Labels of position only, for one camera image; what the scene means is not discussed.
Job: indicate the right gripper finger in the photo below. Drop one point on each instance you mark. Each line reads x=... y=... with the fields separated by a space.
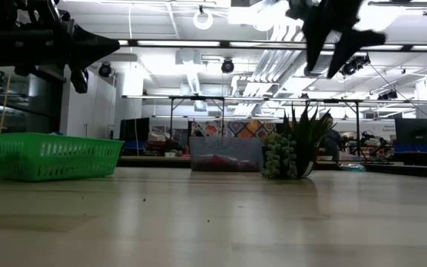
x=315 y=41
x=350 y=44

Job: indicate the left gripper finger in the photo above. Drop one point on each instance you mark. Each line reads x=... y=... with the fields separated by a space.
x=87 y=48

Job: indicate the green plastic basket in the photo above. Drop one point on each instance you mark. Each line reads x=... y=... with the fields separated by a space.
x=50 y=159

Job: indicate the black background robot arm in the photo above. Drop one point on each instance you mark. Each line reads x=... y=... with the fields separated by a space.
x=369 y=139

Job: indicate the teal clear wrapped candy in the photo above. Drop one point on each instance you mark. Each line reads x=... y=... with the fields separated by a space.
x=353 y=167

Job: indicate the black ceiling spotlight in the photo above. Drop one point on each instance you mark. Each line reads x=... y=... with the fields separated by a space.
x=227 y=66
x=105 y=69

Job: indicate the black computer monitor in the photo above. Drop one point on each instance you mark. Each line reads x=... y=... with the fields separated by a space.
x=415 y=131
x=133 y=130

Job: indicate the person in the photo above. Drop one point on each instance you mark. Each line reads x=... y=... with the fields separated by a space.
x=332 y=142

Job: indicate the potted succulent plant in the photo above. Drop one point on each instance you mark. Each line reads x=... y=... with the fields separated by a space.
x=291 y=155

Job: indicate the blue desk panel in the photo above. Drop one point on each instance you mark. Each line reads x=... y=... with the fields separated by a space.
x=421 y=148

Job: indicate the grey translucent bin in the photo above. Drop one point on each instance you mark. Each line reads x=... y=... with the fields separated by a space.
x=224 y=144

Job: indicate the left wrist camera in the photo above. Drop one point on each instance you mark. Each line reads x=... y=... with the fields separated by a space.
x=79 y=81

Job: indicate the black background table frame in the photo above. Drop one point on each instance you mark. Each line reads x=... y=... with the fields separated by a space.
x=171 y=111
x=357 y=126

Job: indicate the colourful patterned wall hanging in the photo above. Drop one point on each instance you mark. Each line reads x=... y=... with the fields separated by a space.
x=250 y=129

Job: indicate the black metal table frame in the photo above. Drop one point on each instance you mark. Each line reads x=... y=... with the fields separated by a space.
x=154 y=162

